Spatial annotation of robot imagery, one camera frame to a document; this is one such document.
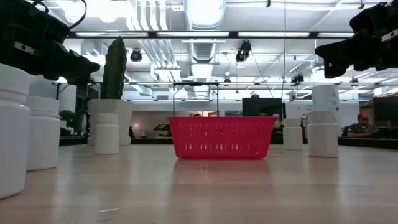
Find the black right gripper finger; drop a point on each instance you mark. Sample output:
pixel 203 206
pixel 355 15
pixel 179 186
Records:
pixel 334 70
pixel 340 51

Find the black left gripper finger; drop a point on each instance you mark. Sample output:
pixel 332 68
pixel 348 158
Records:
pixel 71 62
pixel 71 78

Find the white pill bottle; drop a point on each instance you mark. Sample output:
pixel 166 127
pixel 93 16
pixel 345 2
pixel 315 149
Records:
pixel 106 137
pixel 322 140
pixel 43 137
pixel 292 137
pixel 12 140

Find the red plastic slotted basket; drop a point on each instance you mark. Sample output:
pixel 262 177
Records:
pixel 220 137

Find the black background robot arm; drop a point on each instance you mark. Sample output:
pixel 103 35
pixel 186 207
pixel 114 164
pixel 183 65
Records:
pixel 162 128

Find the white pillar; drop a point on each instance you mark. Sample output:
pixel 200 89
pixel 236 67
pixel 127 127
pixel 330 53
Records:
pixel 326 98

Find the black hanging spotlight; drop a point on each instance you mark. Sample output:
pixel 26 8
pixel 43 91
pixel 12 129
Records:
pixel 297 79
pixel 136 55
pixel 243 51

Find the small green plant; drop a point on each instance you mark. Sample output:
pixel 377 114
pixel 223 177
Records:
pixel 66 116

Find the green cactus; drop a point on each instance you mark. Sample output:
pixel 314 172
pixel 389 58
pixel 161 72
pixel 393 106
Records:
pixel 114 68

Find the white hexagonal plant pot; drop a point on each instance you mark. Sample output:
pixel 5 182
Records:
pixel 124 109

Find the person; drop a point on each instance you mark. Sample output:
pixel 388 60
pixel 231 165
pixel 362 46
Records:
pixel 360 127
pixel 196 115

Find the dark screen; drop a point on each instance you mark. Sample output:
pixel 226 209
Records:
pixel 385 115

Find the thin black horizontal rail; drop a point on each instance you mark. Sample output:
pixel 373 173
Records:
pixel 149 83

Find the silver ceiling duct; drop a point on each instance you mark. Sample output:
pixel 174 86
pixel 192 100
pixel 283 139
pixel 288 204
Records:
pixel 204 14

